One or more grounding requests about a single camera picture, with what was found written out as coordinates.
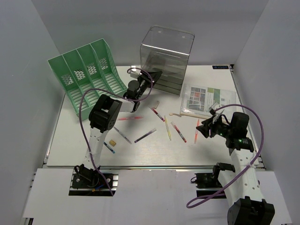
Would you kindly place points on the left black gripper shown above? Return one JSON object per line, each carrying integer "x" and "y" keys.
{"x": 148, "y": 78}

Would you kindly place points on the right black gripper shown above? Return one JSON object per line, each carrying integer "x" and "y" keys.
{"x": 205, "y": 128}

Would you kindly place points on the clear plastic drawer cabinet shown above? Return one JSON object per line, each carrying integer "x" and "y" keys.
{"x": 167, "y": 50}

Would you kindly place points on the beige eraser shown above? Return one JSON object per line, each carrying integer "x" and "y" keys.
{"x": 156, "y": 104}

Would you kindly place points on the yellow highlighter pen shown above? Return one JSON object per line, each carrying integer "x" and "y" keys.
{"x": 167, "y": 128}

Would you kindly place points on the grey clear pen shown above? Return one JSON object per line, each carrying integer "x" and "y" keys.
{"x": 119, "y": 132}

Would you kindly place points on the small yellow eraser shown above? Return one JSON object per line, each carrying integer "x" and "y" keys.
{"x": 112, "y": 142}

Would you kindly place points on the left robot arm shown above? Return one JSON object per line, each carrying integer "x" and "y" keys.
{"x": 104, "y": 114}

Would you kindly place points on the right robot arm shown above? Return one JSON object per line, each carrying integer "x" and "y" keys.
{"x": 237, "y": 180}

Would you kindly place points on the red pen right centre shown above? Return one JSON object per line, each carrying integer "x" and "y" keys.
{"x": 178, "y": 131}

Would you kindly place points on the plastic sleeve with printed sheets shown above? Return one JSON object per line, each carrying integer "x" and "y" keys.
{"x": 198, "y": 99}

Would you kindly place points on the red pen near eraser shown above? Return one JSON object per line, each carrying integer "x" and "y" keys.
{"x": 158, "y": 114}

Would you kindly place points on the red orange highlighter pen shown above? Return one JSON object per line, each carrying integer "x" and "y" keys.
{"x": 130, "y": 118}

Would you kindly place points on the dark purple pen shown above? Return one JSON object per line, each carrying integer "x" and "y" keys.
{"x": 145, "y": 135}

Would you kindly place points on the small blue label sticker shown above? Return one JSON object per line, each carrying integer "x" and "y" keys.
{"x": 220, "y": 67}

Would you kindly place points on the green plastic file organizer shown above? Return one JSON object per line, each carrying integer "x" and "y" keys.
{"x": 89, "y": 66}

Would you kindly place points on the blue pen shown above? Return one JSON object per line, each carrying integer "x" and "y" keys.
{"x": 109, "y": 148}

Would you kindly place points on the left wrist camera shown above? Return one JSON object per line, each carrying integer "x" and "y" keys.
{"x": 134, "y": 73}

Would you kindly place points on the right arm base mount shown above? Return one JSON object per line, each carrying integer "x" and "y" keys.
{"x": 205, "y": 185}

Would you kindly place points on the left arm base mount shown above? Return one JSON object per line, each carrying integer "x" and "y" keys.
{"x": 88, "y": 182}

